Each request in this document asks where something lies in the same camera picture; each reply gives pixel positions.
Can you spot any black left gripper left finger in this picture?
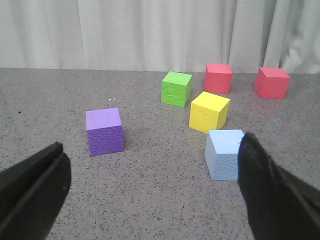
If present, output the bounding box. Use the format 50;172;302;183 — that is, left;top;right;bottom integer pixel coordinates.
0;142;72;240

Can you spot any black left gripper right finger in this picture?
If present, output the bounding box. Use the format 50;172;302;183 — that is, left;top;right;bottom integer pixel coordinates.
238;132;320;240

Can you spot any light blue foam cube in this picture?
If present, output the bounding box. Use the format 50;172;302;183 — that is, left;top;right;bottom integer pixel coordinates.
204;129;244;181

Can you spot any yellow foam cube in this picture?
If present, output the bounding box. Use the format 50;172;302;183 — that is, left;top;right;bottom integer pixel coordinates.
188;91;231;134

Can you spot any right red foam cube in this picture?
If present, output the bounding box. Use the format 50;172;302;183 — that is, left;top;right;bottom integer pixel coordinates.
254;67;291;99

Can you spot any red foam cube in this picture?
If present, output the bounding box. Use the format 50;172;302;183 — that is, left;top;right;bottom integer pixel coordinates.
254;67;291;99
203;63;233;94

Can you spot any left red foam cube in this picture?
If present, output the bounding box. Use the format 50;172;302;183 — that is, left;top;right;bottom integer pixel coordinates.
203;63;233;94

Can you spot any green foam cube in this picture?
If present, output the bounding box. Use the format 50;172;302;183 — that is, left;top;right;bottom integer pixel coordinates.
161;71;192;107

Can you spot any grey curtain backdrop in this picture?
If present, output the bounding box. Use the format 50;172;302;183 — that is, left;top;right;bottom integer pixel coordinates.
0;0;320;74

